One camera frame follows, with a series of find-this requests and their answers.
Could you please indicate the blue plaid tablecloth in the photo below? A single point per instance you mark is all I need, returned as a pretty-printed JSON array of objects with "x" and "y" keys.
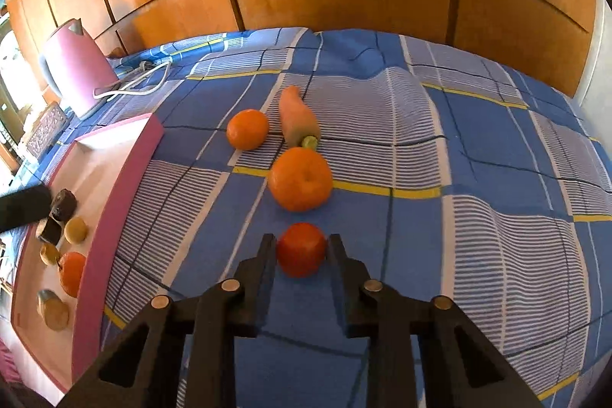
[{"x": 478, "y": 150}]

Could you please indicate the orange mandarin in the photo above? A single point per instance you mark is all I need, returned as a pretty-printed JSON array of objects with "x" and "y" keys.
[
  {"x": 247, "y": 129},
  {"x": 71, "y": 274},
  {"x": 300, "y": 181}
]

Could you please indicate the orange carrot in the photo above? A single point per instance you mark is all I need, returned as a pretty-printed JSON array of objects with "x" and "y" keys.
[{"x": 296, "y": 116}]

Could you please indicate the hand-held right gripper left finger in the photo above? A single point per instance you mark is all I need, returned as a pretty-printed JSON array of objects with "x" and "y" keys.
[{"x": 267, "y": 264}]

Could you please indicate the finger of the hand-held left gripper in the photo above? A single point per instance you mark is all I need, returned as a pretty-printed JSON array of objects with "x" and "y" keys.
[{"x": 24, "y": 207}]

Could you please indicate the small green-brown kiwi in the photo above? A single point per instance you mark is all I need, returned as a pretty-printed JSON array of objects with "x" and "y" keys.
[{"x": 75, "y": 230}]

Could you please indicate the silver ornate tissue box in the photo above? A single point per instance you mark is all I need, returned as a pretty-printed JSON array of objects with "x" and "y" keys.
[{"x": 45, "y": 128}]

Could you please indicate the wooden framed window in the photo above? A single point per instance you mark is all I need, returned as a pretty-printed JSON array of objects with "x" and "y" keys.
[{"x": 12, "y": 78}]

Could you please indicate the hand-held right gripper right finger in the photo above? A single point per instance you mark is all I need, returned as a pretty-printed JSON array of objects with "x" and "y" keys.
[{"x": 337, "y": 267}]

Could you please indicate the pink electric kettle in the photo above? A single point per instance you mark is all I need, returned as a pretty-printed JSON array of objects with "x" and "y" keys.
[{"x": 76, "y": 64}]

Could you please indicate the grey-tan root piece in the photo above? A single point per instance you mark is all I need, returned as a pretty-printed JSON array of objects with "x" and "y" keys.
[{"x": 53, "y": 315}]

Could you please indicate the pink rimmed white tray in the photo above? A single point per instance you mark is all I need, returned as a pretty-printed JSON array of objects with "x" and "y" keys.
[{"x": 119, "y": 197}]

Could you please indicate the small red tomato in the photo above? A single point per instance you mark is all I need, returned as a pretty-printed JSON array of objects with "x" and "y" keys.
[{"x": 301, "y": 250}]

